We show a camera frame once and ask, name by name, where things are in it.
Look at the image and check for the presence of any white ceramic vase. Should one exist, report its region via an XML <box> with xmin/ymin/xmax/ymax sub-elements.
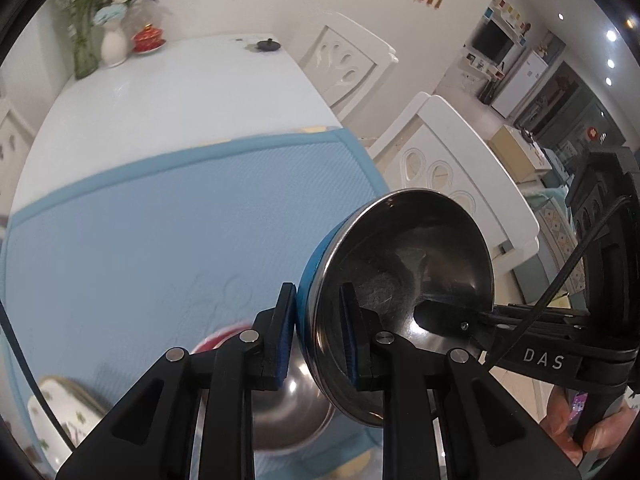
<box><xmin>100</xmin><ymin>25</ymin><xmax>128</xmax><ymax>67</ymax></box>

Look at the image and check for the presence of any small white refrigerator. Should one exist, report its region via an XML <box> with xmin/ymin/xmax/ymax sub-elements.
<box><xmin>490</xmin><ymin>50</ymin><xmax>548</xmax><ymax>116</ymax></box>

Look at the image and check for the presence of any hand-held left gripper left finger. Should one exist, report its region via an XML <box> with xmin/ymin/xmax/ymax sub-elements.
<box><xmin>55</xmin><ymin>282</ymin><xmax>297</xmax><ymax>480</ymax></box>

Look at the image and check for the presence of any blue steel bowl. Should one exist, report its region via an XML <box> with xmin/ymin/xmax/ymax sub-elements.
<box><xmin>296</xmin><ymin>188</ymin><xmax>496</xmax><ymax>428</ymax></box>

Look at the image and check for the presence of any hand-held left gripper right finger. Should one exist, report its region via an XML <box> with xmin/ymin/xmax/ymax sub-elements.
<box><xmin>339</xmin><ymin>282</ymin><xmax>583</xmax><ymax>480</ymax></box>

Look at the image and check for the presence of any red lidded teacup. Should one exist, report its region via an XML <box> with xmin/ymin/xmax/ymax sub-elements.
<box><xmin>132</xmin><ymin>24</ymin><xmax>161</xmax><ymax>51</ymax></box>

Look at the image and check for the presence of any white green-flower plate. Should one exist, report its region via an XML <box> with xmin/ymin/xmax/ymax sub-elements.
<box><xmin>27</xmin><ymin>375</ymin><xmax>108</xmax><ymax>476</ymax></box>

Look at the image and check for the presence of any blue woven table mat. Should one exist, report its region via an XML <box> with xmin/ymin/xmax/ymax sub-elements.
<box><xmin>0</xmin><ymin>125</ymin><xmax>396</xmax><ymax>480</ymax></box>

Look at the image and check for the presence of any patterned cloth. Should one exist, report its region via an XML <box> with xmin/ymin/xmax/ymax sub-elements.
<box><xmin>537</xmin><ymin>185</ymin><xmax>586</xmax><ymax>306</ymax></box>

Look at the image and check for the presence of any beige box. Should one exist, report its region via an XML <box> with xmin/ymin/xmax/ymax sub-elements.
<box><xmin>490</xmin><ymin>125</ymin><xmax>548</xmax><ymax>183</ymax></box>

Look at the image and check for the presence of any white wall shelf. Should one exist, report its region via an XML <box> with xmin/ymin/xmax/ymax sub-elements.
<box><xmin>480</xmin><ymin>0</ymin><xmax>531</xmax><ymax>36</ymax></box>

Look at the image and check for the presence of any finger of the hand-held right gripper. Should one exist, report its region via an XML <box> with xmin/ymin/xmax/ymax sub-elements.
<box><xmin>414</xmin><ymin>299</ymin><xmax>496</xmax><ymax>350</ymax></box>

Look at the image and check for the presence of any black cable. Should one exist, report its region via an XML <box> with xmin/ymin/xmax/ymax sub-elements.
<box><xmin>485</xmin><ymin>195</ymin><xmax>631</xmax><ymax>367</ymax></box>
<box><xmin>0</xmin><ymin>300</ymin><xmax>76</xmax><ymax>448</ymax></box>

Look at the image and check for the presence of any red steel bowl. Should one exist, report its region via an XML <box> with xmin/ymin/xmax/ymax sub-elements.
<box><xmin>190</xmin><ymin>329</ymin><xmax>337</xmax><ymax>453</ymax></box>

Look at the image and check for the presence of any glass vase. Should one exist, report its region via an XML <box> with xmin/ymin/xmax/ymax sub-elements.
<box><xmin>72</xmin><ymin>15</ymin><xmax>98</xmax><ymax>80</ymax></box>

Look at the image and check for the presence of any white dining chair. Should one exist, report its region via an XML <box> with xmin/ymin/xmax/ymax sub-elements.
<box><xmin>370</xmin><ymin>92</ymin><xmax>541</xmax><ymax>271</ymax></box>
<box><xmin>300</xmin><ymin>10</ymin><xmax>401</xmax><ymax>121</ymax></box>

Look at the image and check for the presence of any person's right hand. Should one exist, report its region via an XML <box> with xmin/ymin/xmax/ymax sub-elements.
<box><xmin>540</xmin><ymin>385</ymin><xmax>640</xmax><ymax>468</ymax></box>

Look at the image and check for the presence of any dark glass cabinet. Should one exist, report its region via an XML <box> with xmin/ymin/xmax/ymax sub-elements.
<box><xmin>520</xmin><ymin>60</ymin><xmax>621</xmax><ymax>161</ymax></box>

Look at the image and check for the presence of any television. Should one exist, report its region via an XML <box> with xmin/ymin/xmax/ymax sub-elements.
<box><xmin>472</xmin><ymin>20</ymin><xmax>518</xmax><ymax>61</ymax></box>

